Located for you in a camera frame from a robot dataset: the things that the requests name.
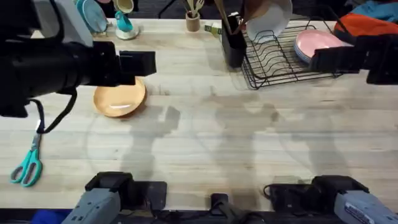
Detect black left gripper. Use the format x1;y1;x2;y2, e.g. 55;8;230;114
0;40;157;118

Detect pink plate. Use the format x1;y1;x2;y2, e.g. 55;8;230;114
295;29;354;60

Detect orange plate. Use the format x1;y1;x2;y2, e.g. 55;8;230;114
93;77;147;119

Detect white cup stand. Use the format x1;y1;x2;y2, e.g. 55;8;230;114
114;24;141;41

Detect teal cup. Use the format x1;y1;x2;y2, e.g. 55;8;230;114
114;11;134;33

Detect orange red bag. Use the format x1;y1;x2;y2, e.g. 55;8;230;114
333;12;398;45

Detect cream cup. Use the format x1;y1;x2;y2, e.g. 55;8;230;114
112;0;135;14

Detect blue cloth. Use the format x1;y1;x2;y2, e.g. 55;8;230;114
350;0;398;23

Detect wooden utensil pot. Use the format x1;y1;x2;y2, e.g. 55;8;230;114
185;11;201;33

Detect white bowl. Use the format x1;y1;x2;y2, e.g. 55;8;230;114
246;0;294;44

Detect small green yellow box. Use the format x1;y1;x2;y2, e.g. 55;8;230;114
204;22;223;35

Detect brown wooden spatula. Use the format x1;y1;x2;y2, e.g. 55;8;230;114
232;0;272;35

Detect black cutlery holder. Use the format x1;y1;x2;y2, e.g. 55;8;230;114
221;14;248;69

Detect wooden spoon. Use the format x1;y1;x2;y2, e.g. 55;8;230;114
213;0;233;35

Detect black table clamp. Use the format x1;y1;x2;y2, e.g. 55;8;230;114
210;192;229;216

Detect black wire dish rack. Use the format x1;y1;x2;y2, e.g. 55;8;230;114
240;23;345;91

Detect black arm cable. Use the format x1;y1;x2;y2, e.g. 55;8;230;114
29;88;78;135

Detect teal handled scissors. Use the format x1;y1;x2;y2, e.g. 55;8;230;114
9;133;44;188

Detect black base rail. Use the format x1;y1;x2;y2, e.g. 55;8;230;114
0;207;398;224

